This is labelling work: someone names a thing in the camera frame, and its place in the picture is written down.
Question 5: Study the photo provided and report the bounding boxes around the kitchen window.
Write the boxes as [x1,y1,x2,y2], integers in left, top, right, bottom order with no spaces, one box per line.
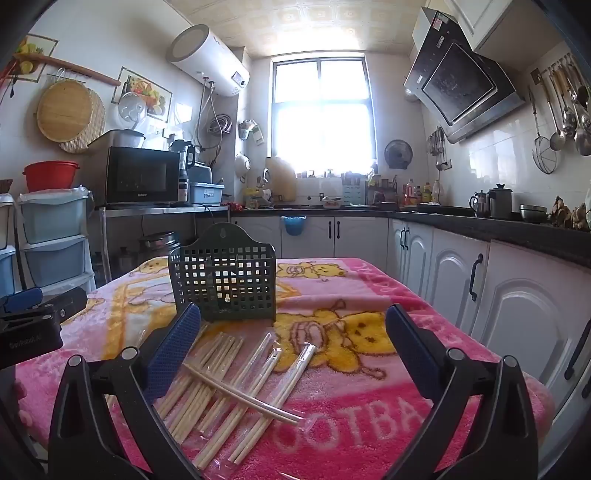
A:
[271,58,374,174]

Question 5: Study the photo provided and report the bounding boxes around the steel bowl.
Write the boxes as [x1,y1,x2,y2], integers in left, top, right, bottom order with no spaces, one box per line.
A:
[519,204,549,223]

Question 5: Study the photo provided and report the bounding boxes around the black blender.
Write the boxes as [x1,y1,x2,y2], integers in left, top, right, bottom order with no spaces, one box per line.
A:
[168,138,197,204]

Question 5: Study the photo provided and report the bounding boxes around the hanging wire skimmer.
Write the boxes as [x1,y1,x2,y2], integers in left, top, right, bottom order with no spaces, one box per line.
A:
[529,88,558,175]

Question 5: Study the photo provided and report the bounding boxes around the row of hanging steel ladles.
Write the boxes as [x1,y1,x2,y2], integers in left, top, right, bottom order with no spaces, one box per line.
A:
[538,55,591,158]

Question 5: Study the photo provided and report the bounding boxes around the blue-grey plastic box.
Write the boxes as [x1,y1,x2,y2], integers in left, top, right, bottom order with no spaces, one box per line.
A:
[189,181,225,206]

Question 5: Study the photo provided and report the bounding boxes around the green plastic utensil basket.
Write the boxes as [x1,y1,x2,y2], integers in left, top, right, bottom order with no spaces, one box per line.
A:
[167,222,278,322]

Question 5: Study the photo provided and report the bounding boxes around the pile of chopsticks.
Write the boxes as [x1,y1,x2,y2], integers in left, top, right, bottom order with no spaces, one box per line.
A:
[157,323,319,472]

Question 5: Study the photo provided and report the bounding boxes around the dark spice rack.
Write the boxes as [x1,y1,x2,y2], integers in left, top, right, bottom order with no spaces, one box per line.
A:
[367,173,400,204]

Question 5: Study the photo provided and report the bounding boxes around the pink printed blanket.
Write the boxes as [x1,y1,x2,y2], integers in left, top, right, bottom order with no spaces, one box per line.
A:
[14,257,557,480]

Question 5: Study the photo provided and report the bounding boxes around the large steel pot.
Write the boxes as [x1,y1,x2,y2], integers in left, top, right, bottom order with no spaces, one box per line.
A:
[139,232,181,264]

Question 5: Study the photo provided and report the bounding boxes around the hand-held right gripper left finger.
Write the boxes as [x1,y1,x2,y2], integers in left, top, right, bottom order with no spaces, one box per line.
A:
[47,302,203,480]

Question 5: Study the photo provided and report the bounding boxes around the steel shelf table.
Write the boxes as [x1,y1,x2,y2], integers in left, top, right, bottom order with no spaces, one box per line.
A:
[95,203,232,282]

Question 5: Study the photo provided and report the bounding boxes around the fruit wall picture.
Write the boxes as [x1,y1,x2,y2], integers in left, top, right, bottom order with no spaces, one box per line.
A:
[112,67,174,121]
[14,34,60,84]

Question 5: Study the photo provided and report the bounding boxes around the white upper cabinet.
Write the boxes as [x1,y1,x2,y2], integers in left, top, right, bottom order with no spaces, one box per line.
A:
[448,0,568,51]

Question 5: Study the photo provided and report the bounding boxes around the white water heater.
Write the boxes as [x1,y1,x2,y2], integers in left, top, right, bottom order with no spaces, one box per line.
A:
[166,24,250,97]

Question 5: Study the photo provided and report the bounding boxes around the long wooden pole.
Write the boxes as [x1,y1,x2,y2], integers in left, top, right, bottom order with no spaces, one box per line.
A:
[13,52,122,87]

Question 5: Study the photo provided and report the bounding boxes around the hanging utensil cup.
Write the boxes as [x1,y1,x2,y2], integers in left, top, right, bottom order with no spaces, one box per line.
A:
[238,119,265,146]

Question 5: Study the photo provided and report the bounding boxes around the red plastic basin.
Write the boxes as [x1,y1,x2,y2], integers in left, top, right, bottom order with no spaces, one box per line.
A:
[22,161,80,192]

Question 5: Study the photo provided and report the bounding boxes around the black kitchen countertop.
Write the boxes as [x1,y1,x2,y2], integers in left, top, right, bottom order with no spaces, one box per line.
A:
[229,204,591,268]

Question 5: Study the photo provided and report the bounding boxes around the pale wooden cutting board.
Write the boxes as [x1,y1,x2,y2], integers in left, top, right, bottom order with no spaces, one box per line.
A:
[265,157,297,202]

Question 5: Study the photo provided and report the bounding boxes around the blue hanging bin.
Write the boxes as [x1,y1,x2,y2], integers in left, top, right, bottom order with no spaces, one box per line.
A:
[281,215,307,237]

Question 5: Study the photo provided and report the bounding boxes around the brown ginger pile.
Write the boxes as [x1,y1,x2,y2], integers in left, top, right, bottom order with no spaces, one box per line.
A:
[549,196,589,230]

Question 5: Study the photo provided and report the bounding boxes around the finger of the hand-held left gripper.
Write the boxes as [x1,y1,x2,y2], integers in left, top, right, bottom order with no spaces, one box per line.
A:
[28,286,88,325]
[0,287,44,319]

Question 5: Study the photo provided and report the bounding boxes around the hanging dark utensils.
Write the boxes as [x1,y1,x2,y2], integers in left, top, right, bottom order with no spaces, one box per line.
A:
[427,127,451,171]

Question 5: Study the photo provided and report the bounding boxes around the plastic drawer unit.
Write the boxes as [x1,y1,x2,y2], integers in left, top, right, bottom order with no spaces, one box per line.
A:
[17,187,95,291]
[0,193,20,301]

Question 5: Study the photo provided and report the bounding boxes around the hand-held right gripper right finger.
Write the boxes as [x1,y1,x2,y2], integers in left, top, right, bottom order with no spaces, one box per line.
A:
[385,303,541,480]

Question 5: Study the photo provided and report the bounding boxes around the striped bamboo board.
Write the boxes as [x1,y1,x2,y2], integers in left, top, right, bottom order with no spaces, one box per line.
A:
[59,88,107,154]

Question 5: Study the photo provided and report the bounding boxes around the round bamboo board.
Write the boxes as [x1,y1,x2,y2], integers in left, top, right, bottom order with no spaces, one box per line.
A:
[37,80,95,143]

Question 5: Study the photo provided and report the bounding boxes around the black range hood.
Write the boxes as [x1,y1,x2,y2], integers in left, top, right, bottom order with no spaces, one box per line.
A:
[404,7,527,144]

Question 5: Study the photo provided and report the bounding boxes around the white round plastic cover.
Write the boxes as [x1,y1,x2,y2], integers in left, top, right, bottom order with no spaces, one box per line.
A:
[117,91,147,126]

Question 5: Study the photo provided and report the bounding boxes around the black microwave oven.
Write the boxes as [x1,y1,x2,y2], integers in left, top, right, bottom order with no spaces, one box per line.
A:
[104,146,182,206]

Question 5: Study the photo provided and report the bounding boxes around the black stove top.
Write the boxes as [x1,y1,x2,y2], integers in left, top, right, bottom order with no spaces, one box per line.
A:
[418,204,476,217]

